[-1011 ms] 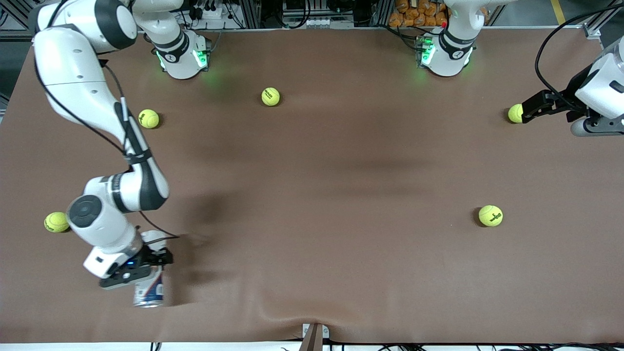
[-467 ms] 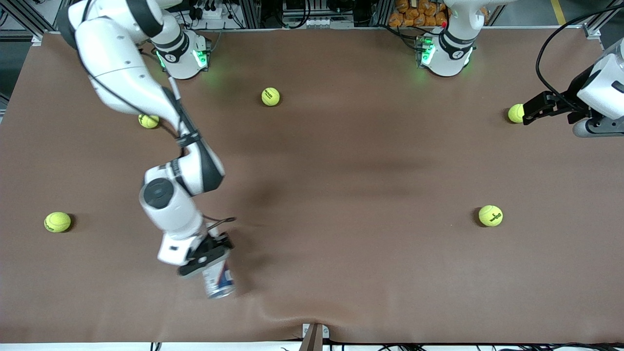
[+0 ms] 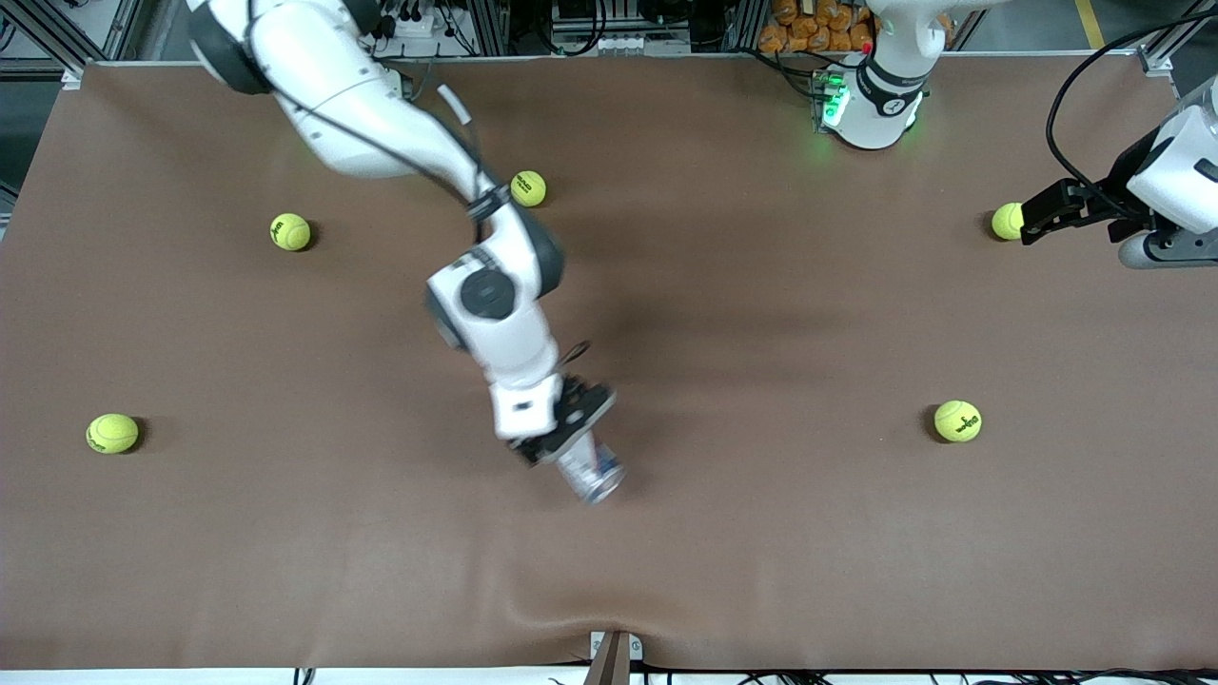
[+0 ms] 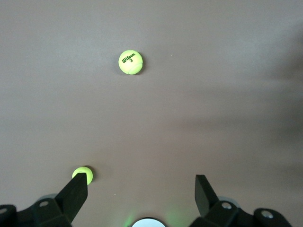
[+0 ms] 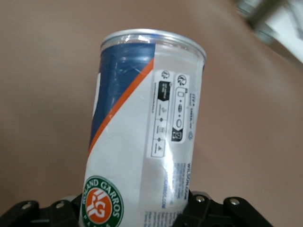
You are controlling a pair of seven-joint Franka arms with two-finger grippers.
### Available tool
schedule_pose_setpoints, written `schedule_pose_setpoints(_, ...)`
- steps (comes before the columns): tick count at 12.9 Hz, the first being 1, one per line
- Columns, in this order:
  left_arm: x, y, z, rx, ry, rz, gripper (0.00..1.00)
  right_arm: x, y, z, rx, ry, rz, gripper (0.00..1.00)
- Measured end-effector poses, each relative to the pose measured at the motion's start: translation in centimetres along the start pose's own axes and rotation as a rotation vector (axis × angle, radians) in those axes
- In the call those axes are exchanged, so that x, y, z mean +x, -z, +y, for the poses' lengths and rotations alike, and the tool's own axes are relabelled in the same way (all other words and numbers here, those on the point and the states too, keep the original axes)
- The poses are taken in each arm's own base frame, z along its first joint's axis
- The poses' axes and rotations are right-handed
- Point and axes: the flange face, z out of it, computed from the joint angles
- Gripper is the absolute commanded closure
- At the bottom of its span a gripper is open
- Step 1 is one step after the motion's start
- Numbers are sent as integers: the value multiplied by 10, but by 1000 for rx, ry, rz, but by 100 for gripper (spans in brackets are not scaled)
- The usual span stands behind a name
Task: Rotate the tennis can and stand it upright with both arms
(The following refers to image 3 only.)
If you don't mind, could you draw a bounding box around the pile of orange objects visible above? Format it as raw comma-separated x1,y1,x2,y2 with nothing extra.
758,0,874,54

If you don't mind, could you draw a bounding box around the clear tennis can blue label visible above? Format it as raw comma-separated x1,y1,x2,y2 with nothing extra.
555,430,626,506

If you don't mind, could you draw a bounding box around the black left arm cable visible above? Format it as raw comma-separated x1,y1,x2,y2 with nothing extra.
1045,10,1218,206

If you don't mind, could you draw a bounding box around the white power strip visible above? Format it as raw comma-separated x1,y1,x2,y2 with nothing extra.
376,0,460,45

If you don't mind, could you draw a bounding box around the aluminium frame rack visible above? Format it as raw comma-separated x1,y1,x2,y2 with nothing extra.
0,0,1218,79

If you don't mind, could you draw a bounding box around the brown table cloth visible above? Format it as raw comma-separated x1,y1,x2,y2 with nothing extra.
0,59,1218,672

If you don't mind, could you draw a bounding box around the metal bracket with brown post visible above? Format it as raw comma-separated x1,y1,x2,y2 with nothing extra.
588,630,644,685

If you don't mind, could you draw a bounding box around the controller box with green lights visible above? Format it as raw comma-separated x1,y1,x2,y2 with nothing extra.
812,68,851,132

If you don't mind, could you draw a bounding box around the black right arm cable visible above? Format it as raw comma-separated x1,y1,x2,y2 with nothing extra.
243,0,512,225

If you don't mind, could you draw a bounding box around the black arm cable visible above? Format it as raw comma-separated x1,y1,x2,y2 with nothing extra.
243,0,512,225
1045,10,1218,206

